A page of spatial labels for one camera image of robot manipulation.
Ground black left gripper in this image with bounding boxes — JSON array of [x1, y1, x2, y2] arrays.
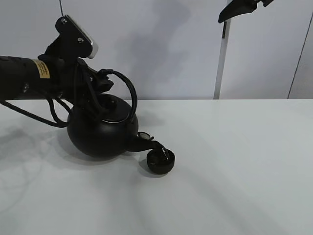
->
[[37, 40, 114, 122]]

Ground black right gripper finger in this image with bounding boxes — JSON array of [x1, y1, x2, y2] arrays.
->
[[218, 0, 273, 24]]

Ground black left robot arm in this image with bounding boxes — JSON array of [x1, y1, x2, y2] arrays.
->
[[0, 38, 116, 128]]

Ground white vertical post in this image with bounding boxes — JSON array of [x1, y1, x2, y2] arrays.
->
[[213, 20, 231, 99]]

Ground black round teapot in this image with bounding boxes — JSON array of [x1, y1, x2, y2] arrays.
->
[[67, 70, 167, 158]]

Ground black looping cable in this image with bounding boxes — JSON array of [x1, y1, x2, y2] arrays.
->
[[0, 96, 74, 128]]

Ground small black teacup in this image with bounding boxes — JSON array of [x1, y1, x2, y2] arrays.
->
[[146, 149, 175, 175]]

